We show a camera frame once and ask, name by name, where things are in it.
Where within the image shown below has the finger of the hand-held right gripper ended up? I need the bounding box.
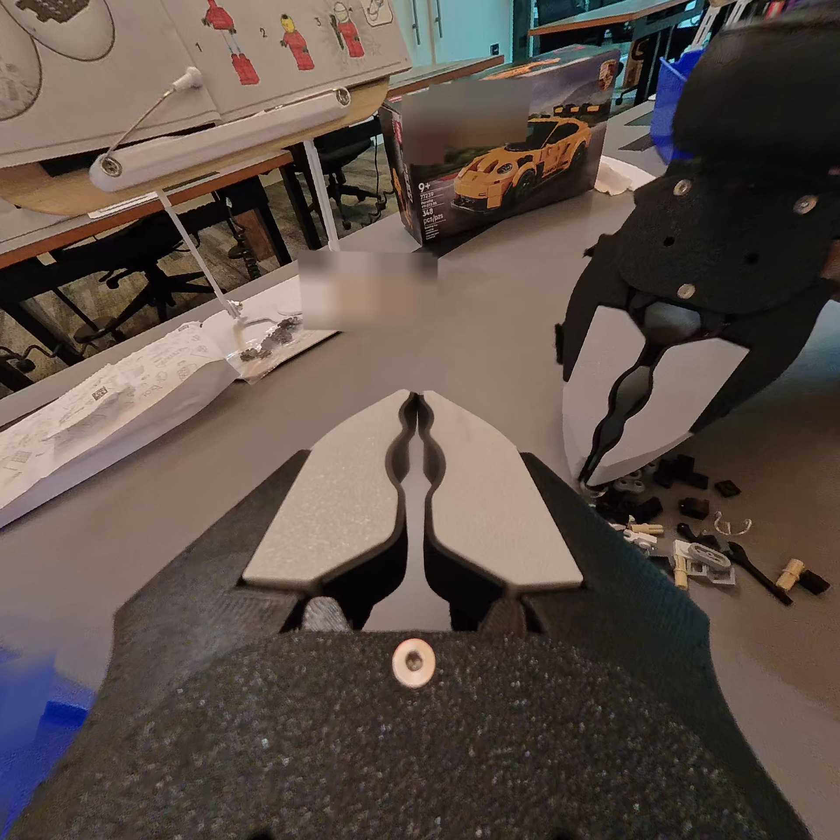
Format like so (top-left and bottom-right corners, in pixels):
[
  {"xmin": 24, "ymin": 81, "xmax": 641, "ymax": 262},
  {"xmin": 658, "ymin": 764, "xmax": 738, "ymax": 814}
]
[
  {"xmin": 562, "ymin": 307, "xmax": 651, "ymax": 483},
  {"xmin": 583, "ymin": 336, "xmax": 750, "ymax": 488}
]

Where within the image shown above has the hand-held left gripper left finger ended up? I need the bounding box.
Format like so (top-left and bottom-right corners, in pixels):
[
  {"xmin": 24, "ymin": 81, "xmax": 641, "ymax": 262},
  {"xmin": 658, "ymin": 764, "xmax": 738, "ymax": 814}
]
[{"xmin": 241, "ymin": 390, "xmax": 420, "ymax": 632}]

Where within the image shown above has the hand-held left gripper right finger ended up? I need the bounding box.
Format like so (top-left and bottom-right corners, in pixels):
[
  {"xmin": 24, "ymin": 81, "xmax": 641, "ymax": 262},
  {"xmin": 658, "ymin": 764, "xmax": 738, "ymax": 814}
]
[{"xmin": 420, "ymin": 390, "xmax": 585, "ymax": 632}]

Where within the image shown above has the pile of small toy bricks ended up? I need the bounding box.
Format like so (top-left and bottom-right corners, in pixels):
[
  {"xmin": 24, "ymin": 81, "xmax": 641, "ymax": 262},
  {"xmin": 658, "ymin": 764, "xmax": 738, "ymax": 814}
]
[{"xmin": 577, "ymin": 453, "xmax": 831, "ymax": 608}]

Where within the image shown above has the grey desk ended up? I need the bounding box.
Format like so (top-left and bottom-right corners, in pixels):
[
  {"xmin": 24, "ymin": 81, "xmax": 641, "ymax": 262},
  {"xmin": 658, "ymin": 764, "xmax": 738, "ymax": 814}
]
[{"xmin": 0, "ymin": 105, "xmax": 840, "ymax": 840}]

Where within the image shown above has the blue plastic crate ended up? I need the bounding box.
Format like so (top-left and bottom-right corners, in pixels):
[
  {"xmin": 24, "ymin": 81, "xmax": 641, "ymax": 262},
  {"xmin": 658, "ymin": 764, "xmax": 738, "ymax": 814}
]
[{"xmin": 651, "ymin": 49, "xmax": 706, "ymax": 165}]

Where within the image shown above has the clear bag of small parts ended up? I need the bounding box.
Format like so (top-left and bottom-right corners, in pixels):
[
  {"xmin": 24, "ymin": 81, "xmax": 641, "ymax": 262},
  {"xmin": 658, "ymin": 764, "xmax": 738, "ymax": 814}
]
[{"xmin": 226, "ymin": 311, "xmax": 309, "ymax": 382}]

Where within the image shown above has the black toy car box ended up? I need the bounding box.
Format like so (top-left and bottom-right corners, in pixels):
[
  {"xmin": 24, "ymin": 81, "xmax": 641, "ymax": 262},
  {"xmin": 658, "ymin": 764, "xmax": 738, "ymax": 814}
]
[{"xmin": 379, "ymin": 45, "xmax": 621, "ymax": 245}]

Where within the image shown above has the black office chair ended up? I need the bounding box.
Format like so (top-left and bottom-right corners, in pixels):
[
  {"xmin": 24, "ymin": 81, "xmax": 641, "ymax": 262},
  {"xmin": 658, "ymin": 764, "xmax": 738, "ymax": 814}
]
[{"xmin": 39, "ymin": 217, "xmax": 217, "ymax": 342}]

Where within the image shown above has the blue plastic bin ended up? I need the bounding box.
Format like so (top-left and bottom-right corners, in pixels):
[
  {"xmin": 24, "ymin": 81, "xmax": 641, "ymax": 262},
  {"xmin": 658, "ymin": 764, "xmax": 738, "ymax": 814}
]
[{"xmin": 0, "ymin": 630, "xmax": 96, "ymax": 840}]

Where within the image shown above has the toy instruction booklet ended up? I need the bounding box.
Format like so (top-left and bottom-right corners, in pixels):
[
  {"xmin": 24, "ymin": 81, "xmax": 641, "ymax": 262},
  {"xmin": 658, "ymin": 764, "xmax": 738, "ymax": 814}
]
[{"xmin": 0, "ymin": 0, "xmax": 414, "ymax": 168}]

